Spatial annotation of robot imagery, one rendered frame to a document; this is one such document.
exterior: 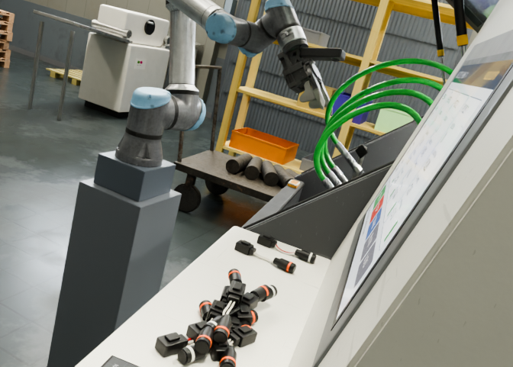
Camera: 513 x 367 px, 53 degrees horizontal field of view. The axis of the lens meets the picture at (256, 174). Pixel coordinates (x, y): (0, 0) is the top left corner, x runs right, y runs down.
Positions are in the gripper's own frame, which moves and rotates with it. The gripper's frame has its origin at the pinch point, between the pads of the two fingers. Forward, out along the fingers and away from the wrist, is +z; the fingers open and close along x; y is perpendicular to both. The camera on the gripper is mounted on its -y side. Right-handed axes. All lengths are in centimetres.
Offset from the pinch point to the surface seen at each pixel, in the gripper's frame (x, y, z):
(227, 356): 72, 11, 47
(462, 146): 88, -24, 36
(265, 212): 7.0, 24.1, 20.4
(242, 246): 41, 18, 31
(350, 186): 28.9, -3.1, 26.4
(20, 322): -32, 159, 15
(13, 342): -22, 153, 23
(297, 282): 42, 10, 41
